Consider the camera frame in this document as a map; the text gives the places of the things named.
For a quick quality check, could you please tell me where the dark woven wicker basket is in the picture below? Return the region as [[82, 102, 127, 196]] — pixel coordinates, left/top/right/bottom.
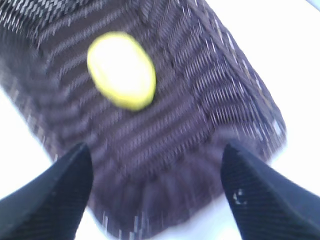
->
[[0, 0, 286, 240]]

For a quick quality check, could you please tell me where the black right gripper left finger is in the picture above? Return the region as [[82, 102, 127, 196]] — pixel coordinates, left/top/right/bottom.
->
[[0, 143, 94, 240]]

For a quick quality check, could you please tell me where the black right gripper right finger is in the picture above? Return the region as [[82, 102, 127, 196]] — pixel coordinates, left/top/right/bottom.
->
[[220, 141, 320, 240]]

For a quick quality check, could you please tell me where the yellow lemon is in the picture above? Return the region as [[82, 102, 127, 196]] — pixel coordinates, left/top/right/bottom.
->
[[86, 31, 157, 111]]

